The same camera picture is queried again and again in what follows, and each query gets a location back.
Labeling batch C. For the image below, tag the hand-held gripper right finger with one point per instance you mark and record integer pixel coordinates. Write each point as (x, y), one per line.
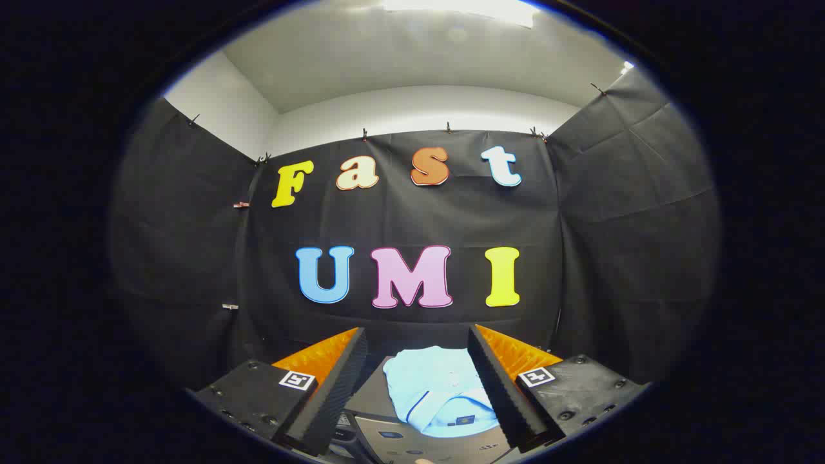
(499, 386)

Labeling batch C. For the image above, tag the grey table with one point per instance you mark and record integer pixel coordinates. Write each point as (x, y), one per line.
(445, 451)

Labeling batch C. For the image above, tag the light blue shirt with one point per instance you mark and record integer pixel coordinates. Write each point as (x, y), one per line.
(438, 386)

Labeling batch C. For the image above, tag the ceiling light panel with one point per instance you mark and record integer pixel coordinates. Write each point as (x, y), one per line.
(464, 8)

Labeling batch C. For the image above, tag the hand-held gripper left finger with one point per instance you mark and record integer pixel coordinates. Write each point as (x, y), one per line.
(335, 386)

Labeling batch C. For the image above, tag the black backdrop cloth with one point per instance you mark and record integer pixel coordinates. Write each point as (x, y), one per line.
(412, 219)

